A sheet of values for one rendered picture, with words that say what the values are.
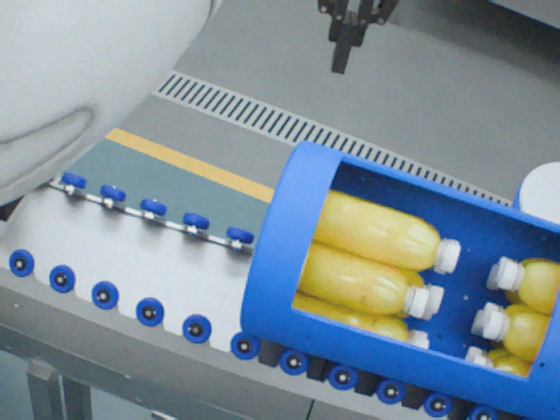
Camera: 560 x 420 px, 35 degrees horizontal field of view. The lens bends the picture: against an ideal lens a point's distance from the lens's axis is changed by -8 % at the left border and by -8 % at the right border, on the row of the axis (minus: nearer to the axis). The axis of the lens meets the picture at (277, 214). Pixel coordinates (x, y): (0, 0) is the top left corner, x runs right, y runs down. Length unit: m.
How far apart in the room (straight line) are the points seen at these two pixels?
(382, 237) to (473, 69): 2.56
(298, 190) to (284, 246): 0.07
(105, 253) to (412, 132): 1.98
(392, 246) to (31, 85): 0.94
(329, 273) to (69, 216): 0.51
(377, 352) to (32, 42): 0.95
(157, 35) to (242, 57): 3.10
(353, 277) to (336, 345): 0.09
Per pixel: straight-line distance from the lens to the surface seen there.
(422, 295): 1.27
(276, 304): 1.23
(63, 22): 0.37
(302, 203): 1.21
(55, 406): 1.84
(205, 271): 1.51
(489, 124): 3.50
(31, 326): 1.53
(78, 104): 0.37
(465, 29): 4.01
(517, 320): 1.29
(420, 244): 1.26
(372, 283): 1.25
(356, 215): 1.25
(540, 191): 1.65
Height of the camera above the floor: 2.07
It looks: 45 degrees down
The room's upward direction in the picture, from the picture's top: 11 degrees clockwise
